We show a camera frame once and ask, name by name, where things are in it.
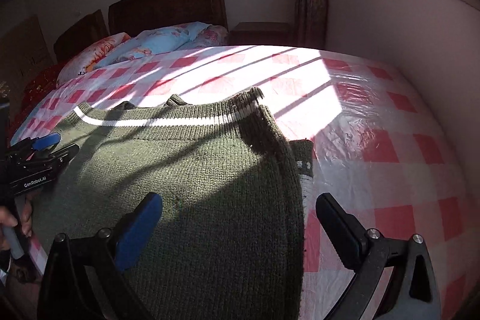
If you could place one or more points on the blue floral pillow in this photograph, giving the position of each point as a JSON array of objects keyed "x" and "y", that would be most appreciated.
[{"x": 194, "y": 35}]

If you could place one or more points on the orange floral pillow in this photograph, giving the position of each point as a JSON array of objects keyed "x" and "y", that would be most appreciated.
[{"x": 84, "y": 62}]

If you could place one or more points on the green and white knit sweater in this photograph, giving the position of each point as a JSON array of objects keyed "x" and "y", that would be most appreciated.
[{"x": 230, "y": 243}]

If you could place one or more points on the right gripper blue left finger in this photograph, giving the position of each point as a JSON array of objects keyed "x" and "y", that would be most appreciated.
[{"x": 134, "y": 230}]

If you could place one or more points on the person's left hand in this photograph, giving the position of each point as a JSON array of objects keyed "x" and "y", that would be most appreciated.
[{"x": 24, "y": 220}]

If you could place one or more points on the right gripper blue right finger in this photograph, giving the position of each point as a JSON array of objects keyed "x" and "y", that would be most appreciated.
[{"x": 344, "y": 230}]

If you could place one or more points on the dark wooden nightstand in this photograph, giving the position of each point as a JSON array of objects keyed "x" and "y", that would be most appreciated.
[{"x": 261, "y": 34}]

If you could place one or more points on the dark wooden headboard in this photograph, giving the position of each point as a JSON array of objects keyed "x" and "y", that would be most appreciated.
[{"x": 133, "y": 17}]

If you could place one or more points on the pink checkered bed sheet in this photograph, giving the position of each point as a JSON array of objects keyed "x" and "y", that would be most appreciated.
[{"x": 378, "y": 148}]

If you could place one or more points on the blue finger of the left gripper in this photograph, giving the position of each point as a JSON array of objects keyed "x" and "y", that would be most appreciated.
[{"x": 46, "y": 142}]

